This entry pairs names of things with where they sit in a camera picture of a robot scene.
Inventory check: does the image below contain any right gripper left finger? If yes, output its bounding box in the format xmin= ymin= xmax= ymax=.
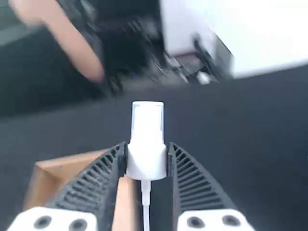
xmin=6 ymin=141 xmax=128 ymax=231

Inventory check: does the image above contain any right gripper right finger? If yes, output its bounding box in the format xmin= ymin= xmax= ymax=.
xmin=167 ymin=141 xmax=256 ymax=231

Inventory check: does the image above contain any white spray top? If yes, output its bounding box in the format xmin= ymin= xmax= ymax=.
xmin=126 ymin=101 xmax=167 ymax=231

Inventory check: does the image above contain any person's forearm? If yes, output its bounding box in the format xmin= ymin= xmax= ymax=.
xmin=9 ymin=0 xmax=105 ymax=83

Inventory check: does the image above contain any cardboard box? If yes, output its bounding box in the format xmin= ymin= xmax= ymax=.
xmin=23 ymin=148 xmax=141 ymax=231

